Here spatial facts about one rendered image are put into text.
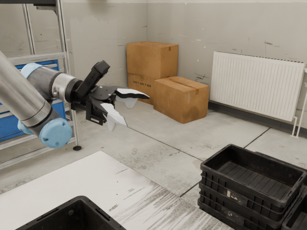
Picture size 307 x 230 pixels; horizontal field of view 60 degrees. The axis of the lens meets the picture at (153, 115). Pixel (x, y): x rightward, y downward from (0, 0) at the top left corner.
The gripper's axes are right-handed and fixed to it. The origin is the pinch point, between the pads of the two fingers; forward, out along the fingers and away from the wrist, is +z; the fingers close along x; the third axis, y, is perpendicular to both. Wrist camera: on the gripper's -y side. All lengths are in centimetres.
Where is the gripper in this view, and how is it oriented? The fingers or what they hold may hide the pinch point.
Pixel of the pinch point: (140, 108)
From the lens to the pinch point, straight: 68.9
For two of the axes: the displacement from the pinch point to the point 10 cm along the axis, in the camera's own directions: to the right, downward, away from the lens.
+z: 9.2, 3.4, -1.9
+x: -3.5, 5.0, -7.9
